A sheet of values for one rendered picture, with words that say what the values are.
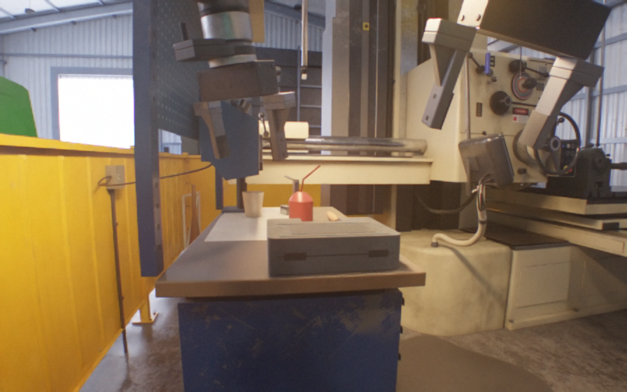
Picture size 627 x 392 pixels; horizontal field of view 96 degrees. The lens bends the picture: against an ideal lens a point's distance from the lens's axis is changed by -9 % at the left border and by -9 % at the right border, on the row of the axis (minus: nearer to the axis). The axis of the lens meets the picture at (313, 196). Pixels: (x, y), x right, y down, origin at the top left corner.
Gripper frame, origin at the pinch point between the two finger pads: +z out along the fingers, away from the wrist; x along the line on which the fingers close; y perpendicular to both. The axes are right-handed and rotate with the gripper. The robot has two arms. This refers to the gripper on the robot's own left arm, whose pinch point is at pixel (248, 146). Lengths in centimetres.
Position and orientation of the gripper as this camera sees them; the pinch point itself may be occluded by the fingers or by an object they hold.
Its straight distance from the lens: 54.6
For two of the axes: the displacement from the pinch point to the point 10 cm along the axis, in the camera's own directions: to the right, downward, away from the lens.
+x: -8.6, -0.9, 5.0
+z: 1.1, 9.3, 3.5
